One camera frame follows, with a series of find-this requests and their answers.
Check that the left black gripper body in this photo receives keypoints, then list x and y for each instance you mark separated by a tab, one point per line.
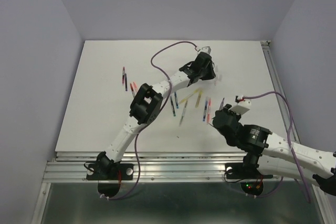
201	70

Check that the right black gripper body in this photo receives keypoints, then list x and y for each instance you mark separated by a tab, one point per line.
227	110

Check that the green white pen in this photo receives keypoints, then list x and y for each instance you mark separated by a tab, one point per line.
183	113

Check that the dark green pen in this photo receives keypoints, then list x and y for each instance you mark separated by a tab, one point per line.
172	106

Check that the magenta pen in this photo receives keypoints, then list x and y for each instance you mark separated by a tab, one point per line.
123	75

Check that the purple pen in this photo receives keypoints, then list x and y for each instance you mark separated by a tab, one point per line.
126	82

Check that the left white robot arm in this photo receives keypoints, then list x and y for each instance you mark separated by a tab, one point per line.
146	105

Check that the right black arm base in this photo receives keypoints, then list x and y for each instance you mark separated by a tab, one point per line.
246	173

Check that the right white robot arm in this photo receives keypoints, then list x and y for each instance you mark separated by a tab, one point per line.
268	154

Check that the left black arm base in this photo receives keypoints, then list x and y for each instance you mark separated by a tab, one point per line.
109	175

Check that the yellow pen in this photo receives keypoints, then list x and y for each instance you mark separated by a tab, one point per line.
190	95
198	98

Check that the light red pen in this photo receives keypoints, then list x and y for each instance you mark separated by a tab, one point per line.
208	111

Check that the dark blue pen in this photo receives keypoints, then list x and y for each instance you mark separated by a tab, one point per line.
205	109

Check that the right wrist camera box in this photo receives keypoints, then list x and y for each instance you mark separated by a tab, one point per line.
242	105

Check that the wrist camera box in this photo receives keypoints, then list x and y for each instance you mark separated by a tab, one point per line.
242	105
206	49

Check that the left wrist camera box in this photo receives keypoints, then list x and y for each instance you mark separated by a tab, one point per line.
206	49

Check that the aluminium right side rail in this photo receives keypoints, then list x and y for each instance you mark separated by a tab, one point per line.
265	45

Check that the aluminium front rail frame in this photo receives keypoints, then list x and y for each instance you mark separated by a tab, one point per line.
149	167

